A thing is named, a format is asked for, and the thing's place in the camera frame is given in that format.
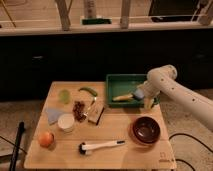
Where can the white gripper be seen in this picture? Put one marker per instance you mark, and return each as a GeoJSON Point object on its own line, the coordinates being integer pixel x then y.
{"type": "Point", "coordinates": [149, 92]}

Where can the yellow banana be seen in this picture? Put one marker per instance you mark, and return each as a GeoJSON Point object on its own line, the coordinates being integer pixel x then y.
{"type": "Point", "coordinates": [123, 97]}

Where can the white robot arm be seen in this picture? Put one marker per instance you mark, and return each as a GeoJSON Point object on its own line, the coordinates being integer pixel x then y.
{"type": "Point", "coordinates": [162, 79]}

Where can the green translucent cup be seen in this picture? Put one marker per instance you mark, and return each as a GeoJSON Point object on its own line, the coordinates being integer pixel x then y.
{"type": "Point", "coordinates": [64, 96]}

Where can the white plastic cup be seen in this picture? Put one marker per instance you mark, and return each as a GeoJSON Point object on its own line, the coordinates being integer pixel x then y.
{"type": "Point", "coordinates": [66, 122]}

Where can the blue grey sponge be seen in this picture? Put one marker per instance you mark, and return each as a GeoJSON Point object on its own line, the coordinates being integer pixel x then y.
{"type": "Point", "coordinates": [138, 94]}

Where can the dark brown bowl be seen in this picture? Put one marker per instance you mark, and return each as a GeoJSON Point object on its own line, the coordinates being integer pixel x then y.
{"type": "Point", "coordinates": [145, 130]}

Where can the green plastic tray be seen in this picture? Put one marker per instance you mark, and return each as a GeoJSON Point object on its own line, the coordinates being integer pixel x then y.
{"type": "Point", "coordinates": [121, 84]}

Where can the wooden block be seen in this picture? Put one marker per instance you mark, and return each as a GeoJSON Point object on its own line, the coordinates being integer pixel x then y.
{"type": "Point", "coordinates": [95, 113]}

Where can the small metal spoon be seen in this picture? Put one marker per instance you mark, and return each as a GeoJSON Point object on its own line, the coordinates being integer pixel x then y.
{"type": "Point", "coordinates": [90, 106]}

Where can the green chili pepper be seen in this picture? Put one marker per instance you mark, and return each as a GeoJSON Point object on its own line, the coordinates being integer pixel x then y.
{"type": "Point", "coordinates": [90, 90]}

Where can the dark red grapes bunch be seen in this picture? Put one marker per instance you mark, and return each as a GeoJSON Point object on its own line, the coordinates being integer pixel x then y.
{"type": "Point", "coordinates": [78, 110]}

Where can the light blue cloth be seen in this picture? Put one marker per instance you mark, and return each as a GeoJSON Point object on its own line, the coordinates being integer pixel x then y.
{"type": "Point", "coordinates": [53, 115]}

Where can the green object on shelf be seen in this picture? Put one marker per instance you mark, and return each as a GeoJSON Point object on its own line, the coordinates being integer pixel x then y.
{"type": "Point", "coordinates": [96, 21]}

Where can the orange fruit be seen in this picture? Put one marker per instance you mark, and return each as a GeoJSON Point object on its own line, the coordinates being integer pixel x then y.
{"type": "Point", "coordinates": [45, 139]}

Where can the black pole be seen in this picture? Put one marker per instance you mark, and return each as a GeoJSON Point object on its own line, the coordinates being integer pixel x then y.
{"type": "Point", "coordinates": [21, 129]}

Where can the white handled dish brush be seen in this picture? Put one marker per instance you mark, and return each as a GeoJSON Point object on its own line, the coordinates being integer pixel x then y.
{"type": "Point", "coordinates": [86, 148]}

